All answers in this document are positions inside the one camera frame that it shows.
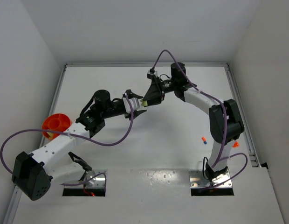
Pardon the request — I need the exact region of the lime green lego brick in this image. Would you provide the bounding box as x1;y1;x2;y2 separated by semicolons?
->
141;100;148;107

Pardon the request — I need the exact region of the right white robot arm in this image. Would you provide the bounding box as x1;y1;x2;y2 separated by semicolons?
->
142;63;244;181

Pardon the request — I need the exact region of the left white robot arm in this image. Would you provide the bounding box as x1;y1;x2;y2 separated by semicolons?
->
12;90;142;201

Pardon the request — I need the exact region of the orange divided container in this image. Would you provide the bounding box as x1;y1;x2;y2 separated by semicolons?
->
42;113;72;140

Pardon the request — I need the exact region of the orange cone lego piece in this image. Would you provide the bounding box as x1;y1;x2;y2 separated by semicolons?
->
233;141;239;148

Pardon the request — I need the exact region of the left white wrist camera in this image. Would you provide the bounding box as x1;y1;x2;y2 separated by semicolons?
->
122;93;140;115

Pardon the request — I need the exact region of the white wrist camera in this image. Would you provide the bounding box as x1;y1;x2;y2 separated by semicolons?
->
147;68;158;80
122;93;140;115

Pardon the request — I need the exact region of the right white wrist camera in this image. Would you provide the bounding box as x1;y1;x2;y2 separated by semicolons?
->
147;68;158;80

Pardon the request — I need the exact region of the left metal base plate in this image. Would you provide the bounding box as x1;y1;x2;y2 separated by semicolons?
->
62;170;107;189

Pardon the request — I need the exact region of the metal base plate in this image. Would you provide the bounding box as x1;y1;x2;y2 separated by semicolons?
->
62;170;107;189
189;170;233;189

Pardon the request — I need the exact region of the black base cable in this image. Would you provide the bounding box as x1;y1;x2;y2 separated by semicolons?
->
202;156;210;178

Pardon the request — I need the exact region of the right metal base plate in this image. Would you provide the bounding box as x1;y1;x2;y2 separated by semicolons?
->
189;170;233;189

